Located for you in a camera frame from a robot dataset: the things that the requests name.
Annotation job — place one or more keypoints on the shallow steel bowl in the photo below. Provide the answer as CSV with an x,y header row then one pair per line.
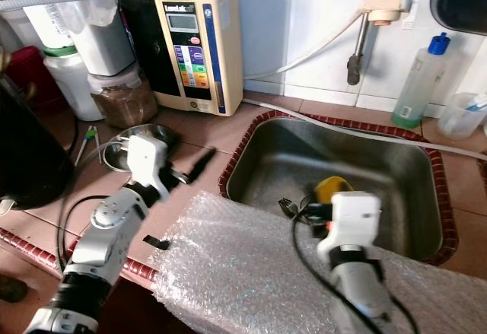
x,y
118,150

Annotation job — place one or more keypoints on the black tape piece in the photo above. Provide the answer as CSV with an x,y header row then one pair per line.
x,y
158,241

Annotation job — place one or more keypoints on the steel tap pipe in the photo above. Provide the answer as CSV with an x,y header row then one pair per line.
x,y
352,68

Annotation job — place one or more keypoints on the black electric kettle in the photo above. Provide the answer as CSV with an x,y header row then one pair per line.
x,y
30,144

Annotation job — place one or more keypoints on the clear plastic cup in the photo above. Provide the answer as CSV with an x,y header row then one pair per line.
x,y
460,117

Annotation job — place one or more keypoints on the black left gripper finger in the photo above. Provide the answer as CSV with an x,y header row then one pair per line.
x,y
203,162

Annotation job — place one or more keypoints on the blue and white toothbrush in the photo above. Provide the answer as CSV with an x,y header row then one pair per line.
x,y
479,104

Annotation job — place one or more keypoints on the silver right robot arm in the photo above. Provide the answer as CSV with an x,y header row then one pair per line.
x,y
369,288

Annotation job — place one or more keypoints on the dark brown floor object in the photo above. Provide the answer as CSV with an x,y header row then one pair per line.
x,y
11,288

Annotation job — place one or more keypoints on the clear jar of brown powder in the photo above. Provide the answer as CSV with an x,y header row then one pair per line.
x,y
125,106

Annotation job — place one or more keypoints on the white labelled bottle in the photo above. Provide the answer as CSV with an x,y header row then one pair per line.
x,y
46,14

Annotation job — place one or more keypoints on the cream tap diverter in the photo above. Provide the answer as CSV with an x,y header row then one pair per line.
x,y
388,3

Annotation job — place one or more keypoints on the translucent white plastic container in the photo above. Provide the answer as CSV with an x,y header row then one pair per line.
x,y
106,45

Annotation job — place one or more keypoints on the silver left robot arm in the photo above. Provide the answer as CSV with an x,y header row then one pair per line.
x,y
114,235

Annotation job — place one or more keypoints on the white jar with green lid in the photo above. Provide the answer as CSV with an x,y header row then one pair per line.
x,y
72,83

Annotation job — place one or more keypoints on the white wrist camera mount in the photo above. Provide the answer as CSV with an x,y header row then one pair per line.
x,y
148,159
350,224

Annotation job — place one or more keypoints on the steel sink basin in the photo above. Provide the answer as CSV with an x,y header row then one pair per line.
x,y
388,166

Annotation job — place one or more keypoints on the clear bottle with blue cap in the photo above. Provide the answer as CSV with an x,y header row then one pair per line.
x,y
418,90

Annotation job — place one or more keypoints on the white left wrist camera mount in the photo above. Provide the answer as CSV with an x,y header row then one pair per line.
x,y
148,159

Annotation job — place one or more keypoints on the cream and black water ionizer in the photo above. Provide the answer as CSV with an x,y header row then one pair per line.
x,y
198,52

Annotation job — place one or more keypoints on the steel fork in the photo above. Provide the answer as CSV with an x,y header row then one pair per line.
x,y
288,207

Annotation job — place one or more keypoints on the yellow plastic bowl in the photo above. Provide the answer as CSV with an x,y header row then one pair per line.
x,y
335,188

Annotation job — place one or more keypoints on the clear bubble wrap sheet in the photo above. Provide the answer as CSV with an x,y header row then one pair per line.
x,y
243,273

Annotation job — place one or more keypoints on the red plastic container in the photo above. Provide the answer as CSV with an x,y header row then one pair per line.
x,y
27,75

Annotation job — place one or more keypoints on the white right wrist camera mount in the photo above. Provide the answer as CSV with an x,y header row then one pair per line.
x,y
350,224

